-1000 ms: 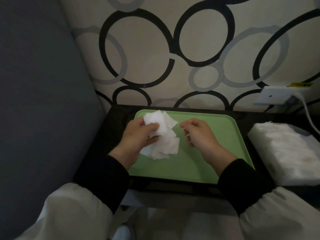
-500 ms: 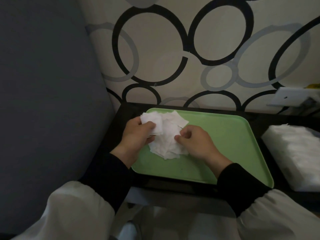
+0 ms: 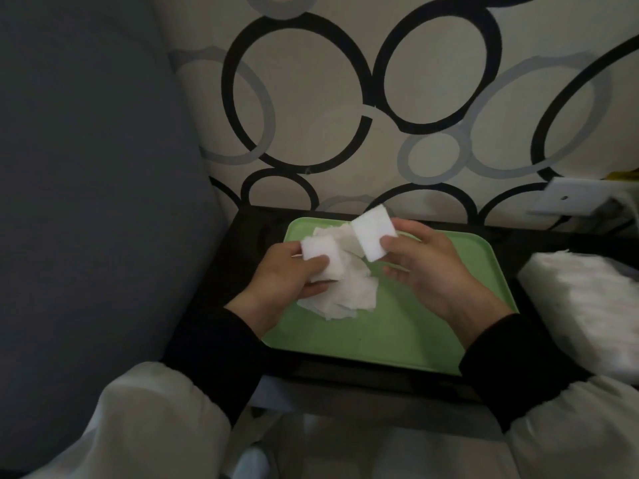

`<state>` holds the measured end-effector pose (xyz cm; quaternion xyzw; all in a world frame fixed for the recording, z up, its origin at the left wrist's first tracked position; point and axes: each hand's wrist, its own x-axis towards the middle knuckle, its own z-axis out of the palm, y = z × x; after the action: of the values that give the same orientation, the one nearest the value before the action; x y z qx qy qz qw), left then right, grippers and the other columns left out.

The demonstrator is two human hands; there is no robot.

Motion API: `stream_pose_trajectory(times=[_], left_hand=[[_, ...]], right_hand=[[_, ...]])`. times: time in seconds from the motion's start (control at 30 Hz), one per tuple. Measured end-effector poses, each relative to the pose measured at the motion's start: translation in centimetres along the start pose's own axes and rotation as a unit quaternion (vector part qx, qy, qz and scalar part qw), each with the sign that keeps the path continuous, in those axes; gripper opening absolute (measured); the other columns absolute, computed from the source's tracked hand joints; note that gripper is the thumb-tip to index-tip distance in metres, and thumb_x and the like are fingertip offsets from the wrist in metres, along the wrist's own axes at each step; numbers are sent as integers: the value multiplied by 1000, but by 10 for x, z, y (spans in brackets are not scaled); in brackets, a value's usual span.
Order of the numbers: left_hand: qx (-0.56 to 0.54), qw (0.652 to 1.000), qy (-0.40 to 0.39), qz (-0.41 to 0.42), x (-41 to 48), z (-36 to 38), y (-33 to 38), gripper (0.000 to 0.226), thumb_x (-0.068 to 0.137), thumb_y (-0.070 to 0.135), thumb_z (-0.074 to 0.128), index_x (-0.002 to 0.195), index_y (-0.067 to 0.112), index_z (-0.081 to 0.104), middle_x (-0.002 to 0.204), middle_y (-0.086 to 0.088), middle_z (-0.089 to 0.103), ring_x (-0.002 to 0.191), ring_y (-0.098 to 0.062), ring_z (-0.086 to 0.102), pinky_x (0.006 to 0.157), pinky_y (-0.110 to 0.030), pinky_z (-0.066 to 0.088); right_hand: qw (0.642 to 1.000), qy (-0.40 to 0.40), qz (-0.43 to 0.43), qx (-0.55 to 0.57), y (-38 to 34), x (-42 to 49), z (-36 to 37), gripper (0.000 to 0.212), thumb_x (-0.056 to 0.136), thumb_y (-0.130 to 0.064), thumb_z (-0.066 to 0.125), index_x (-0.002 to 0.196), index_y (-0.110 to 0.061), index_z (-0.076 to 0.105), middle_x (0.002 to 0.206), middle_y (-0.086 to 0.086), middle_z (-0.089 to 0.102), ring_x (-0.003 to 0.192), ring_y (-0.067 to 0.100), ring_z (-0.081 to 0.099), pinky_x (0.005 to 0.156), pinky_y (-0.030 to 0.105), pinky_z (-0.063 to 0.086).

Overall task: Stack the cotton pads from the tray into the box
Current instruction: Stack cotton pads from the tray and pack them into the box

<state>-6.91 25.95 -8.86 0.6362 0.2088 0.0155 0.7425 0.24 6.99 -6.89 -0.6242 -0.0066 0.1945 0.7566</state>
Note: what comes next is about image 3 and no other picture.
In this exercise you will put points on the person's right hand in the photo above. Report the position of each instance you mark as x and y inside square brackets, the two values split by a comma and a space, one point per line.
[434, 274]

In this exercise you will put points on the person's left hand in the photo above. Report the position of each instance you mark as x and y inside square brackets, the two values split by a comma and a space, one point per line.
[274, 289]

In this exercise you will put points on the green plastic tray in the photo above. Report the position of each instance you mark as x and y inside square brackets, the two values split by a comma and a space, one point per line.
[414, 334]

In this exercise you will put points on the pile of white cotton pads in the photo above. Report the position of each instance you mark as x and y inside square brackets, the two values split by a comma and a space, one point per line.
[344, 294]

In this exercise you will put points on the person's right forearm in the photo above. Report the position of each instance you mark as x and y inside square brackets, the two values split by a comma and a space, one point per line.
[544, 404]

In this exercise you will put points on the person's left forearm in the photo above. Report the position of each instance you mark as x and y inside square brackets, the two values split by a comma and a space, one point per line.
[165, 404]

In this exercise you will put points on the grey upholstered sofa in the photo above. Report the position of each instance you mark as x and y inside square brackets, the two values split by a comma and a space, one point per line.
[85, 219]

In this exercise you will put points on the yellow warning sticker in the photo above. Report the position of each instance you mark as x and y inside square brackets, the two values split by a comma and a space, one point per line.
[624, 174]

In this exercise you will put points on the white wall socket plate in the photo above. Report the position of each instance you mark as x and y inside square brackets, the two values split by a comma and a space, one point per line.
[566, 196]

